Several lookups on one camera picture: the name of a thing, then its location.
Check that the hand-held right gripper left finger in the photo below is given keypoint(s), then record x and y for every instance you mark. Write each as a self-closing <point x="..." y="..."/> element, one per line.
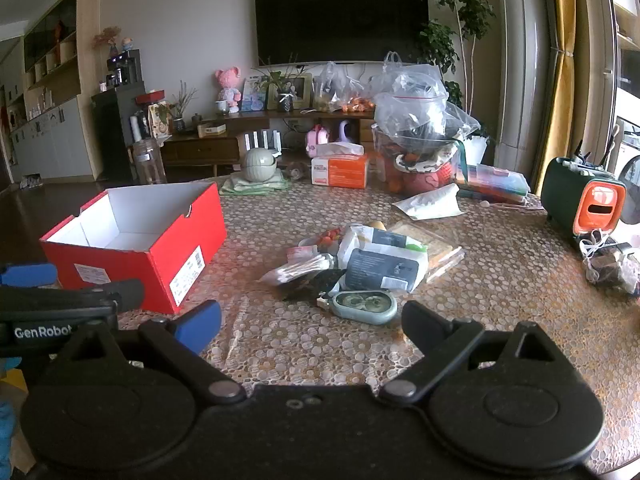
<point x="200" y="325"/>

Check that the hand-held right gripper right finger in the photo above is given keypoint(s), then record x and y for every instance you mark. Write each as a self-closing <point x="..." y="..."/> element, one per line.
<point x="425" y="325"/>

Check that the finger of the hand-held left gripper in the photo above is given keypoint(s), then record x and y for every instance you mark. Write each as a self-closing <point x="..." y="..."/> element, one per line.
<point x="25" y="275"/>
<point x="100" y="296"/>

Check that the bread slice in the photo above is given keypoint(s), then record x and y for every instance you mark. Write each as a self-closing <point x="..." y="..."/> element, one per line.
<point x="442" y="252"/>

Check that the red cardboard box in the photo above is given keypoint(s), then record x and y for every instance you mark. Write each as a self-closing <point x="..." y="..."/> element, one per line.
<point x="165" y="255"/>

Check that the person's left hand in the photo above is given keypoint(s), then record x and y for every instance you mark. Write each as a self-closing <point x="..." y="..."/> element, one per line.
<point x="6" y="425"/>

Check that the green glasses case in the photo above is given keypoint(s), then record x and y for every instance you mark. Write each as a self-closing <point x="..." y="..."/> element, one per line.
<point x="362" y="305"/>

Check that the grey and white packet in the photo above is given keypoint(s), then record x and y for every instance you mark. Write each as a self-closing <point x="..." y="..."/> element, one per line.
<point x="382" y="270"/>

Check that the pair of shoes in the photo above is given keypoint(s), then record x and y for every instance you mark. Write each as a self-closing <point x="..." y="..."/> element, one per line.
<point x="31" y="181"/>

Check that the white packet with dark label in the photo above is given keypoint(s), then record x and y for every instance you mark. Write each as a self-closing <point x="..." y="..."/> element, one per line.
<point x="370" y="240"/>

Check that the bag of cotton swabs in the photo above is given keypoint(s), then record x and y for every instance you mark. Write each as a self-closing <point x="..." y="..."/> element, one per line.
<point x="300" y="267"/>

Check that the dark pouch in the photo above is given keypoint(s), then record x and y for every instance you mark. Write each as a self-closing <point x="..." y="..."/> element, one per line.
<point x="310" y="285"/>

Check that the tall clear jar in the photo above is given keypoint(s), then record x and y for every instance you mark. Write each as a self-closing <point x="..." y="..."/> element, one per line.
<point x="148" y="162"/>

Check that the folded green cloth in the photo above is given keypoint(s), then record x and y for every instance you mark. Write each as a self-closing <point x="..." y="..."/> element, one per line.
<point x="235" y="186"/>

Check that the stack of colourful folders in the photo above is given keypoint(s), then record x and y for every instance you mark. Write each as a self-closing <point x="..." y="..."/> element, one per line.
<point x="495" y="181"/>

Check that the black side cabinet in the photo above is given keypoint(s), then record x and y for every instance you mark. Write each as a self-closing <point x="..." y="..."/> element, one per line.
<point x="112" y="135"/>

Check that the white paper roll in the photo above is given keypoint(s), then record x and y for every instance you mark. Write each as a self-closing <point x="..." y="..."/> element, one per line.
<point x="136" y="129"/>

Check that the pale green pumpkin bowl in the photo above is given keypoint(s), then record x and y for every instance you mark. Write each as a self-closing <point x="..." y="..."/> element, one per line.
<point x="260" y="165"/>

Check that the orange and white tissue box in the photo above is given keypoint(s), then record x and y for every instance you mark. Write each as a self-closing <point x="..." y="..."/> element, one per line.
<point x="345" y="172"/>

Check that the wooden television cabinet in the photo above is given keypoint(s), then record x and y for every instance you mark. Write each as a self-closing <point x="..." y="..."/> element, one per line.
<point x="200" y="150"/>

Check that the grey furry toy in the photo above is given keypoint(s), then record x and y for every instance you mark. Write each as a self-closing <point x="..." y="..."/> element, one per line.
<point x="295" y="172"/>

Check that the white gift bag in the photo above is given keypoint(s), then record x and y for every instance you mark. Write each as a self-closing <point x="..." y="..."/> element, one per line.
<point x="475" y="150"/>

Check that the printed snack bag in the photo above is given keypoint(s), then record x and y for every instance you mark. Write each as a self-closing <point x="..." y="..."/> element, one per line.
<point x="161" y="120"/>

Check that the green organiser with orange front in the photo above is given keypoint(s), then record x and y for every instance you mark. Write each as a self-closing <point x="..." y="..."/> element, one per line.
<point x="565" y="195"/>

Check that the chair backrest with white slats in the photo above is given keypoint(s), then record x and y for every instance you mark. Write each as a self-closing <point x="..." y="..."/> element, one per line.
<point x="262" y="140"/>

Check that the small cardboard tray box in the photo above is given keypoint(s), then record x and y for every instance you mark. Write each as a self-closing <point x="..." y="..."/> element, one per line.
<point x="211" y="130"/>

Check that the crumpled plastic bag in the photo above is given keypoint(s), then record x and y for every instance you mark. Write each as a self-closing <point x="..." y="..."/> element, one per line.
<point x="617" y="267"/>

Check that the dark teapot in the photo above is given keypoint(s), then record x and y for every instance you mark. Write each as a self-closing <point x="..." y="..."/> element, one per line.
<point x="196" y="119"/>

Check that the dried flowers in vase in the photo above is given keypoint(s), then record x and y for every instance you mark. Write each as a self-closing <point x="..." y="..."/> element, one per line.
<point x="180" y="110"/>

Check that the flat red gift box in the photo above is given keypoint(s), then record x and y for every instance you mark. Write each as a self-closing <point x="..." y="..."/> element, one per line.
<point x="150" y="97"/>

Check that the purple vase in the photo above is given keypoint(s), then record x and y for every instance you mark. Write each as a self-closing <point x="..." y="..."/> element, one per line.
<point x="345" y="132"/>

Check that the small white cup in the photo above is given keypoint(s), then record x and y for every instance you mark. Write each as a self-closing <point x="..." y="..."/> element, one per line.
<point x="222" y="107"/>

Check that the clear plastic zip bag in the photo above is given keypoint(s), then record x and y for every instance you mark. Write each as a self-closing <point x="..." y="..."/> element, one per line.
<point x="415" y="100"/>

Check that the black coffee machine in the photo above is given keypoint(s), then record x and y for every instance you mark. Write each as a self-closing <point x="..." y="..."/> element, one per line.
<point x="122" y="70"/>

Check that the blue picture card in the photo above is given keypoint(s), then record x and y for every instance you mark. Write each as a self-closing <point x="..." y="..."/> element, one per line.
<point x="255" y="95"/>

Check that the small plant in dark vase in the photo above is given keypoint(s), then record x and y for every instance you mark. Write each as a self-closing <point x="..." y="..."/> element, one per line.
<point x="286" y="102"/>

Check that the pink bear figure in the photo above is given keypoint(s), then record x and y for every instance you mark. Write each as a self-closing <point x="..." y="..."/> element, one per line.
<point x="228" y="87"/>

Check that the plastic bags of fruit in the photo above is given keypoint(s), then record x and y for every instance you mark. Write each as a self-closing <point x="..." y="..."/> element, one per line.
<point x="340" y="90"/>

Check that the pink artificial flowers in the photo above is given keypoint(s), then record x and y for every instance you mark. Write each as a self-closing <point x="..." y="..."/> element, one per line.
<point x="107" y="37"/>

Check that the small figurine doll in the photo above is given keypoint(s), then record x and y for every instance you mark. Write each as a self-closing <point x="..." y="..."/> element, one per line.
<point x="127" y="44"/>

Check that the yellow curtain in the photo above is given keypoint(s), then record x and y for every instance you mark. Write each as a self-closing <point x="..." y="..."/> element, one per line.
<point x="562" y="85"/>

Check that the white standing air conditioner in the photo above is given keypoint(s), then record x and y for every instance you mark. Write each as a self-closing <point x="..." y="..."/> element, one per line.
<point x="525" y="60"/>

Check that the black flat television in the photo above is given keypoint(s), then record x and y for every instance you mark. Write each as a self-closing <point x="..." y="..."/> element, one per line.
<point x="340" y="20"/>

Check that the tall green potted plant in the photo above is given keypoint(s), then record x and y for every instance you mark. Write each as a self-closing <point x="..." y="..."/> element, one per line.
<point x="460" y="5"/>

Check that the wall shelving unit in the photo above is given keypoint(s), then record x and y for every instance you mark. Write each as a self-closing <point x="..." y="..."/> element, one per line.
<point x="55" y="135"/>

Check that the wooden picture frame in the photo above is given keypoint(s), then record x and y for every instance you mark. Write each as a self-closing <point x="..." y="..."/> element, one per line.
<point x="300" y="90"/>

